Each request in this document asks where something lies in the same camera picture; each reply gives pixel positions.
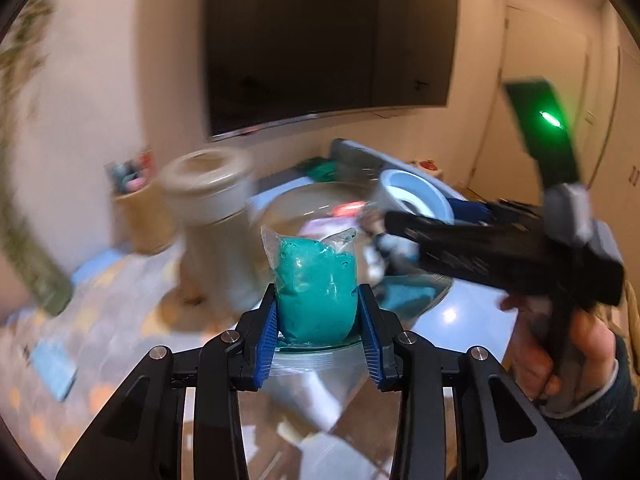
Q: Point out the white door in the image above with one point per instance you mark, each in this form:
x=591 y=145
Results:
x=540 y=110

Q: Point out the teal squishy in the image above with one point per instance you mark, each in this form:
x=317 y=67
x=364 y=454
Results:
x=310 y=300

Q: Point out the tall beige container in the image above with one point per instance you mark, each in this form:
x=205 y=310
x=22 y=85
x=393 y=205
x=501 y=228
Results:
x=215 y=210

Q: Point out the person's right hand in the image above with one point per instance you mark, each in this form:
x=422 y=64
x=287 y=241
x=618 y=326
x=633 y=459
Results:
x=530 y=350

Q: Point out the person's right forearm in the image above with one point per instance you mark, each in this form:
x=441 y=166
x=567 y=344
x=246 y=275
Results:
x=600 y=435

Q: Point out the small red object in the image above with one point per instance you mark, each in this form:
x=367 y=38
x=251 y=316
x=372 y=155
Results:
x=430 y=163

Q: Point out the glass vase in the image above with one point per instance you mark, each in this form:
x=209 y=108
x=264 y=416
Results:
x=45 y=270

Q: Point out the black television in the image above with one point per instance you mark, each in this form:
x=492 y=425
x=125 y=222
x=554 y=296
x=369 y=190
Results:
x=325 y=45

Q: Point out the large glass bowl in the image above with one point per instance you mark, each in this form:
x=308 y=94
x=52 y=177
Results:
x=300 y=205

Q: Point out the red soft item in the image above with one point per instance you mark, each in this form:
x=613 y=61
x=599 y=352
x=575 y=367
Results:
x=347 y=207

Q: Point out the dark green cloth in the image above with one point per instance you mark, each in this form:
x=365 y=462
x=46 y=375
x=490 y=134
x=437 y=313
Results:
x=317 y=170

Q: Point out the grey flat box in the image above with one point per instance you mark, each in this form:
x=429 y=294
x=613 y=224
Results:
x=360 y=157

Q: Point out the light blue bowl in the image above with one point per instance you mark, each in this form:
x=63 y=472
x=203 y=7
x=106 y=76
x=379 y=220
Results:
x=420 y=195

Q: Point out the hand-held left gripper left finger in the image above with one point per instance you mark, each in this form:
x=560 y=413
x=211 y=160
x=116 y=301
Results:
x=267 y=340

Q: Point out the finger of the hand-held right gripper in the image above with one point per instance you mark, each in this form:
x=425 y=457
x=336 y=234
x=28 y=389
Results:
x=450 y=240
x=490 y=212

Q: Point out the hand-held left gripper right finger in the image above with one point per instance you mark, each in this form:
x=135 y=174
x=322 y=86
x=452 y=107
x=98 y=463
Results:
x=372 y=350

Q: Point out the wooden pen holder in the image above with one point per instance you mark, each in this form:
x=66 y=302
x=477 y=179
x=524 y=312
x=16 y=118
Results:
x=145 y=220

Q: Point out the fan pattern rug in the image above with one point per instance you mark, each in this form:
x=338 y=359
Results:
x=125 y=320

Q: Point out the bunch of pens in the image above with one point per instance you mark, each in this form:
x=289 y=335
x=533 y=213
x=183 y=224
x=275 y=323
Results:
x=130 y=170

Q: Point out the light blue face mask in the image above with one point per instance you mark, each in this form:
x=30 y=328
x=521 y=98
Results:
x=52 y=370

